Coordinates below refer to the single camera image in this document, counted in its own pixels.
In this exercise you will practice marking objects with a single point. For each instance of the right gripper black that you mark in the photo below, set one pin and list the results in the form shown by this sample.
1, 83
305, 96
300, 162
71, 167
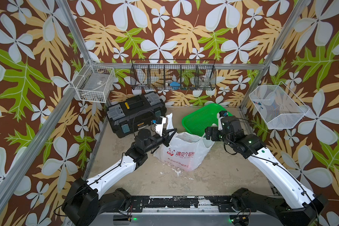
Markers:
214, 130

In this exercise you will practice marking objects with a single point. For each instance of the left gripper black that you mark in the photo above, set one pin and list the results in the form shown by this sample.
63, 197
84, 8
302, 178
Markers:
165, 137

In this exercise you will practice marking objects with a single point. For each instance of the white plastic shopping bag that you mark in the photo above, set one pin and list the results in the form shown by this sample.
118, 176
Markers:
185, 151

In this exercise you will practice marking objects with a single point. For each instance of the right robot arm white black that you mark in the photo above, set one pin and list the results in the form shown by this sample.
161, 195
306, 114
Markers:
297, 206

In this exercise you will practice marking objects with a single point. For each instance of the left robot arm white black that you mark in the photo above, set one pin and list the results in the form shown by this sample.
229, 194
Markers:
88, 198

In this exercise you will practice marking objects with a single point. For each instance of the green plastic perforated basket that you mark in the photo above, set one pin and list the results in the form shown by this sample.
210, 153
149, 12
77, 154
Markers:
196, 122

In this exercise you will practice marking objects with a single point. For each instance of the black tool case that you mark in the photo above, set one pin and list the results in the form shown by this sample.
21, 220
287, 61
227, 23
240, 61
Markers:
135, 113

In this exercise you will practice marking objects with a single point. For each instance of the blue object in rear basket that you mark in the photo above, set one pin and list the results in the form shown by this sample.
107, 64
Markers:
174, 85

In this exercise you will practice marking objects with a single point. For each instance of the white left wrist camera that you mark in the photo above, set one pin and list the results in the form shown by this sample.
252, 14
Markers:
159, 125

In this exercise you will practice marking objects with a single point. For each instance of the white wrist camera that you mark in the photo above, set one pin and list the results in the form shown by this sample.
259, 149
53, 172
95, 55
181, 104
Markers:
220, 116
159, 125

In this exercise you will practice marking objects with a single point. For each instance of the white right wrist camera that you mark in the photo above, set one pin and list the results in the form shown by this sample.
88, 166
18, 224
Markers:
220, 116

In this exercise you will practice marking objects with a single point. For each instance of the white wire basket right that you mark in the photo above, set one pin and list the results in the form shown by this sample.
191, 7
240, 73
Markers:
279, 107

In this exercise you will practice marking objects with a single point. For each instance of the white wire basket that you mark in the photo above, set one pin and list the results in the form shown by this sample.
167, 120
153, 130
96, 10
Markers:
279, 107
94, 82

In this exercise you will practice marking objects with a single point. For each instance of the black wire basket rear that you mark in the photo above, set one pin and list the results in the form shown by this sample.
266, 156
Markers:
191, 74

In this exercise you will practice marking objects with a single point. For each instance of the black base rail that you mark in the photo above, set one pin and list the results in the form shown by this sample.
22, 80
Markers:
140, 203

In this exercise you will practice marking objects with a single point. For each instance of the white wire basket left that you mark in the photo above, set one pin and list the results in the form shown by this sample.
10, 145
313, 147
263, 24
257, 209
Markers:
94, 82

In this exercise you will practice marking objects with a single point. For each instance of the aluminium frame post left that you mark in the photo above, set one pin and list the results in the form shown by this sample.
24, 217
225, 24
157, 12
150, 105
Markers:
39, 60

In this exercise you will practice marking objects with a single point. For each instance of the aluminium frame post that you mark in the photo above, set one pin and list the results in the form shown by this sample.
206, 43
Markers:
285, 31
39, 60

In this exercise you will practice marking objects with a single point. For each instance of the aluminium frame post right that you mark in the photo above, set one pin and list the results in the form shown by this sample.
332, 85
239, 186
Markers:
285, 31

